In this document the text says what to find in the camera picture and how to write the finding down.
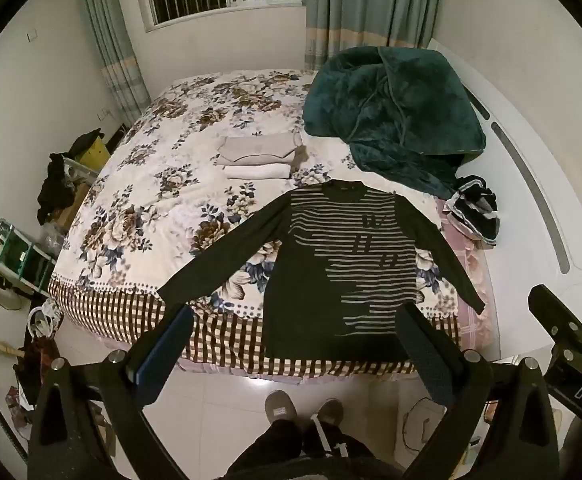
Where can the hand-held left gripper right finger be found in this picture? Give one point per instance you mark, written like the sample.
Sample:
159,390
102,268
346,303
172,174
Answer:
423,355

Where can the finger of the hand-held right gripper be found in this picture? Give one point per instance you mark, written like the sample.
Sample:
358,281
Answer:
553,310

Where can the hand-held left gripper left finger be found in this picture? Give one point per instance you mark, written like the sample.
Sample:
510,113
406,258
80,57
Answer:
166,355

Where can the dark striped sweater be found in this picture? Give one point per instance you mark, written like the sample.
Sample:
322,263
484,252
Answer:
301,285

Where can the pink checked sheet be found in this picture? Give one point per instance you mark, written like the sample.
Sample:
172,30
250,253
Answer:
471,280

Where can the white curved headboard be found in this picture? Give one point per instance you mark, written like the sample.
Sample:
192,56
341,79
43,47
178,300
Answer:
513,210

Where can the person's right grey slipper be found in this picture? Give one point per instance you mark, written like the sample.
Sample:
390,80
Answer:
330,411

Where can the person's grey slipper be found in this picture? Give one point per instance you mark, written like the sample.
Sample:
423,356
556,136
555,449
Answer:
330,411
281,406

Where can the person's left grey slipper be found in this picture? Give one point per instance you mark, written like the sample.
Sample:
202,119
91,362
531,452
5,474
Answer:
281,406

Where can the black white striped garment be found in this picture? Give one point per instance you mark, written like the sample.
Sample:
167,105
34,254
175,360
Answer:
476,207

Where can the person's black pants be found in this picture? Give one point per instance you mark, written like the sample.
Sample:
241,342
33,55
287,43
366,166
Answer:
281,445

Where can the floral bed blanket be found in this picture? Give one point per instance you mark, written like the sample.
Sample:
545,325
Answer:
171,200

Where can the cluttered green side shelf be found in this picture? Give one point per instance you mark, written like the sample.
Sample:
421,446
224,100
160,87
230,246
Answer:
21,255

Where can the black clothing heap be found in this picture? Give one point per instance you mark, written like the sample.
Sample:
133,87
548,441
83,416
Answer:
53,190

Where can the yellow box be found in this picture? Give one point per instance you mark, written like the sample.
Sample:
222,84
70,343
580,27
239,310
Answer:
96,156

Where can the folded beige garment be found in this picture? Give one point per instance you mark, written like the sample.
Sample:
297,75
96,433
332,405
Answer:
258,147

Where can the teal plush blanket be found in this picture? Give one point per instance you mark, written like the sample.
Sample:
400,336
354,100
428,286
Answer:
396,105

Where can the grey blue curtain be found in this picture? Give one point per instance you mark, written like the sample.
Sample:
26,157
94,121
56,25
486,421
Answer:
366,5
113,35

